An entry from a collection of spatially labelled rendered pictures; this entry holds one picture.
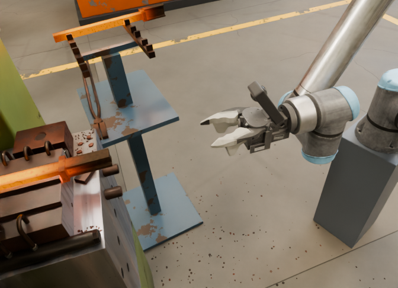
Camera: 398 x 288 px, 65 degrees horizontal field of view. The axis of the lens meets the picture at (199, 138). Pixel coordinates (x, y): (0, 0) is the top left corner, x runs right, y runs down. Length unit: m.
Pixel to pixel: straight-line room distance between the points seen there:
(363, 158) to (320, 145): 0.51
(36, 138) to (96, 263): 0.34
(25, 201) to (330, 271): 1.35
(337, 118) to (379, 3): 0.28
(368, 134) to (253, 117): 0.67
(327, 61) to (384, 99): 0.38
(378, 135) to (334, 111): 0.53
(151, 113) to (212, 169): 0.87
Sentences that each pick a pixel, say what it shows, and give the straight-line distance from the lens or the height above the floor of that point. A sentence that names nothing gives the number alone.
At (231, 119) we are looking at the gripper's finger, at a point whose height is 1.00.
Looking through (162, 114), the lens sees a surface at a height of 0.76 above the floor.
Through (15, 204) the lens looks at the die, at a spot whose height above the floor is 0.99.
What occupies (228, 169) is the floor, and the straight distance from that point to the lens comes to 1.96.
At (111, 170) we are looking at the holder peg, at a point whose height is 0.88.
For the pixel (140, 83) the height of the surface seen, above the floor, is 0.76.
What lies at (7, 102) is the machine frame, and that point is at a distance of 0.98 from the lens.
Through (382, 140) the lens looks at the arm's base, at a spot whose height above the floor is 0.65.
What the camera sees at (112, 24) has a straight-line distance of 1.26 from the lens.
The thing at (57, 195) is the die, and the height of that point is 0.99.
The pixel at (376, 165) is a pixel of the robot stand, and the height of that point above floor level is 0.56.
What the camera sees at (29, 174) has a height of 1.01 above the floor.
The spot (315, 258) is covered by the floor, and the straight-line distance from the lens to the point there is 1.69.
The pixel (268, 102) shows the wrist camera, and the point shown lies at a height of 1.06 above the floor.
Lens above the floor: 1.47
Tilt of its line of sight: 43 degrees down
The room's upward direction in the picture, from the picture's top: 5 degrees counter-clockwise
